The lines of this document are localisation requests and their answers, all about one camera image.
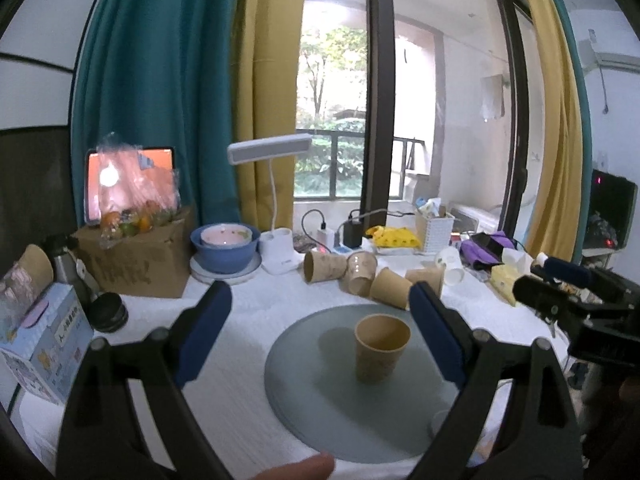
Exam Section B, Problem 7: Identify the cardboard box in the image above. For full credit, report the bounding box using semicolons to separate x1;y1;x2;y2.
70;206;199;300

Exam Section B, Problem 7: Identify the grey round turntable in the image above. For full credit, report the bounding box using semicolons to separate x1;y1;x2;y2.
264;303;476;464

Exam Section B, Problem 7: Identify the black charger plug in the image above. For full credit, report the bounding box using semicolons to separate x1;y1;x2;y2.
342;216;364;250

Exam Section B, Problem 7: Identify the plastic bag of fruit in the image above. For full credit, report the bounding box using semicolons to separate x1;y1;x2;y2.
95;132;182;251

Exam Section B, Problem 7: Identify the purple pouch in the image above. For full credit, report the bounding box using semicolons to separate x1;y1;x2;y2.
459;231;517;267

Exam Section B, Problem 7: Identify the white air conditioner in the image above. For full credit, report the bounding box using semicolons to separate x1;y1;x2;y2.
577;30;640;73

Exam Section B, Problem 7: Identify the white desk lamp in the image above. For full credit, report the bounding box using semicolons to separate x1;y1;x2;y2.
227;133;314;276

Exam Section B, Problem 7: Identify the balcony railing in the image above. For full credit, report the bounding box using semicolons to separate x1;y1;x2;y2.
294;128;426;200

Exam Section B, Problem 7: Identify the wrapped brown paper cup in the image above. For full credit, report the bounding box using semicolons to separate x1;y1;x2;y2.
0;244;55;321

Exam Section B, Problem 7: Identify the patterned pale paper cup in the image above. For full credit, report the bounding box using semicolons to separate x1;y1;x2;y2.
342;251;379;296

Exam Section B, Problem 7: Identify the black device with red light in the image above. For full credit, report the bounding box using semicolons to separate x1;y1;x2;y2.
580;170;639;252

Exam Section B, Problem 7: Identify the yellow tissue pack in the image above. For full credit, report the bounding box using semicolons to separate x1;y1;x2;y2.
490;250;535;308

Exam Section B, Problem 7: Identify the black round lid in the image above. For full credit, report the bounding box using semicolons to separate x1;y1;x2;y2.
89;292;130;334

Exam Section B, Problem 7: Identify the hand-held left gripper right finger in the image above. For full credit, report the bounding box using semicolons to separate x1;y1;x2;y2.
408;281;587;480

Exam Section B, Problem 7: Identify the person's left hand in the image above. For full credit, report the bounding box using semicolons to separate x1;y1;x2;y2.
239;452;337;480

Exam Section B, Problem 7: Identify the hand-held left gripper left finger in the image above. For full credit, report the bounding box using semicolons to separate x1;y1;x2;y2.
56;280;234;480

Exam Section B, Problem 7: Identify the blue tissue box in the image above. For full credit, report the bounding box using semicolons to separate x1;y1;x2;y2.
0;282;95;406

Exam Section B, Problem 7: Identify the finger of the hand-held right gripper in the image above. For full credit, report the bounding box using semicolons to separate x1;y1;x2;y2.
512;274;583;322
530;255;595;287

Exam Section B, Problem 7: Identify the blue bowl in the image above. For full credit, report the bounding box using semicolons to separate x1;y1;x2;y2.
190;224;261;276

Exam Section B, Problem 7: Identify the white mesh basket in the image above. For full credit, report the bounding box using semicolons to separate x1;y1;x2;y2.
414;198;456;253

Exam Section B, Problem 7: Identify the steel thermos bottle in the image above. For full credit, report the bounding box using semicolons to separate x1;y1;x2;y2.
41;234;101;311

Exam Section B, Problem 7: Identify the white plate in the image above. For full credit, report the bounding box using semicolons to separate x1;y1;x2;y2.
189;251;263;286

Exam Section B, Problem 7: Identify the brown paper cup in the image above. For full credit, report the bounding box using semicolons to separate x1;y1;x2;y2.
0;244;55;321
404;265;446;297
354;314;412;385
369;267;414;309
303;250;348;286

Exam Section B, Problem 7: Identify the power strip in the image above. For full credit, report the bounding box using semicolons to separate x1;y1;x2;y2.
295;241;376;257

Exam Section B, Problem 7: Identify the white plastic cup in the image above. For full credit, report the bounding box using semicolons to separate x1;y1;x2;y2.
435;246;466;287

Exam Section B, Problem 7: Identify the yellow curtain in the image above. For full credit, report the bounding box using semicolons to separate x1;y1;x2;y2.
507;0;596;266
233;0;310;236

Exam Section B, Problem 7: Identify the teal curtain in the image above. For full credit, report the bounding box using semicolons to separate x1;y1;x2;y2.
67;0;247;233

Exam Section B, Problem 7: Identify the tablet screen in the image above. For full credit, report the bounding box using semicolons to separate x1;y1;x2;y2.
84;146;176;225

